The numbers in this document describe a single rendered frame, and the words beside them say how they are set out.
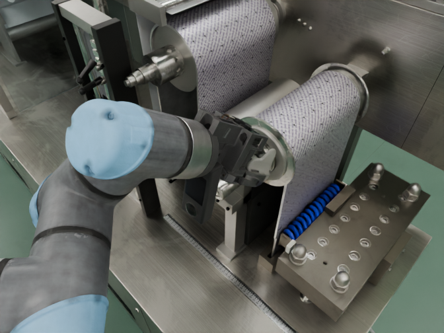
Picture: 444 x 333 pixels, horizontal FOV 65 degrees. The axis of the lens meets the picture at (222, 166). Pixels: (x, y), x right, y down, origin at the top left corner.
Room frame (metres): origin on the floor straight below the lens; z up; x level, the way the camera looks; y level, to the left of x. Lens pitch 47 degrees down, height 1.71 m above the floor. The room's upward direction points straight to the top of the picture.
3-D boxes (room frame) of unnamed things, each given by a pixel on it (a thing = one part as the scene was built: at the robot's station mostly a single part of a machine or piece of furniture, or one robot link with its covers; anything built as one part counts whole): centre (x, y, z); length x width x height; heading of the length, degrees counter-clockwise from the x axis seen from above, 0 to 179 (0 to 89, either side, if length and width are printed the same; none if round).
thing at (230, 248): (0.46, -0.02, 1.05); 0.06 x 0.05 x 0.31; 135
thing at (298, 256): (0.37, -0.16, 1.05); 0.04 x 0.04 x 0.04
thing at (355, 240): (0.45, -0.32, 1.00); 0.40 x 0.16 x 0.06; 135
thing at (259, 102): (0.64, -0.08, 1.18); 0.26 x 0.12 x 0.12; 135
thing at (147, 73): (0.58, 0.16, 1.34); 0.06 x 0.03 x 0.03; 135
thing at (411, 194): (0.53, -0.46, 1.05); 0.04 x 0.04 x 0.04
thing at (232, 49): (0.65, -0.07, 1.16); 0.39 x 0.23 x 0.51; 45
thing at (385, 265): (0.40, -0.39, 0.97); 0.10 x 0.03 x 0.11; 135
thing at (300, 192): (0.51, -0.20, 1.11); 0.23 x 0.01 x 0.18; 135
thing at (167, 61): (0.63, 0.12, 1.34); 0.06 x 0.06 x 0.06; 45
